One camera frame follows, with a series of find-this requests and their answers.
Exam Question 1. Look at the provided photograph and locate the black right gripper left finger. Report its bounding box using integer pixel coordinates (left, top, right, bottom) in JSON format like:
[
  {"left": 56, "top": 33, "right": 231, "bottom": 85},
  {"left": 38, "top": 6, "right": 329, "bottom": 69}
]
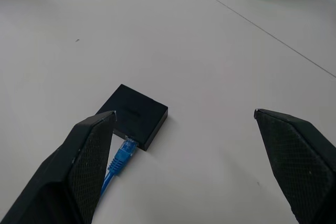
[{"left": 0, "top": 110, "right": 117, "bottom": 224}]

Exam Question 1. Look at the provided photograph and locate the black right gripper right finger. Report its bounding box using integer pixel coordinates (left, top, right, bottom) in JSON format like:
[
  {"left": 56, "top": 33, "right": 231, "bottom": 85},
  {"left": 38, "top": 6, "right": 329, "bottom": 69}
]
[{"left": 253, "top": 108, "right": 336, "bottom": 224}]

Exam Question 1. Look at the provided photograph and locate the blue Ethernet cable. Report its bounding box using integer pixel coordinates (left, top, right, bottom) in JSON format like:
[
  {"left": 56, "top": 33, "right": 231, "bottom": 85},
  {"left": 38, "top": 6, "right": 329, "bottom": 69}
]
[{"left": 99, "top": 135, "right": 138, "bottom": 198}]

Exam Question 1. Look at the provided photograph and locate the small black box device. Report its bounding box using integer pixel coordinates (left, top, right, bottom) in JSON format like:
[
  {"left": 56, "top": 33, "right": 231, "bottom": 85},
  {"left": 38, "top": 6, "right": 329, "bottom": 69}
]
[{"left": 94, "top": 83, "right": 169, "bottom": 152}]

